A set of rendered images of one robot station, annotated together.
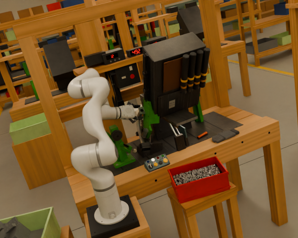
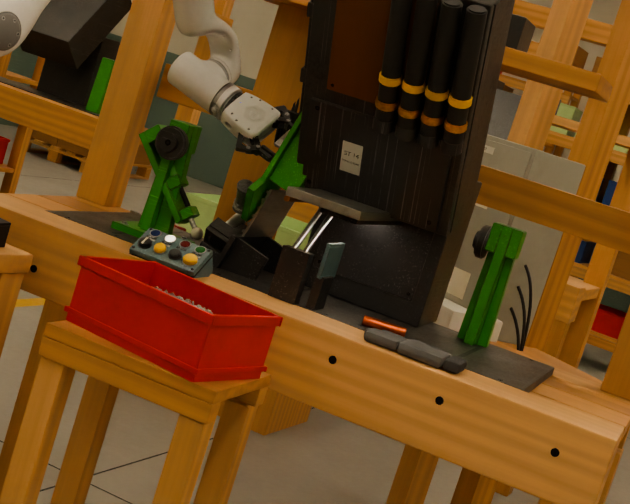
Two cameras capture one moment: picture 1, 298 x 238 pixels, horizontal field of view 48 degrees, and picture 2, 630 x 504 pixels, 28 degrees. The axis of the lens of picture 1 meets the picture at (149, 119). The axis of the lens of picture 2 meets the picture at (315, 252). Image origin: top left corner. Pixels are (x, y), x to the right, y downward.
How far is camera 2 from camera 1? 174 cm
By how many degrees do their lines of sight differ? 36
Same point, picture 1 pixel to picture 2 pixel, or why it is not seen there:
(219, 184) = (175, 342)
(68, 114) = not seen: hidden behind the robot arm
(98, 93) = not seen: outside the picture
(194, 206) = (71, 337)
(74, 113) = not seen: hidden behind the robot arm
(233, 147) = (399, 392)
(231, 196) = (184, 412)
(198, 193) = (117, 326)
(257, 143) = (488, 452)
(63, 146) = (107, 141)
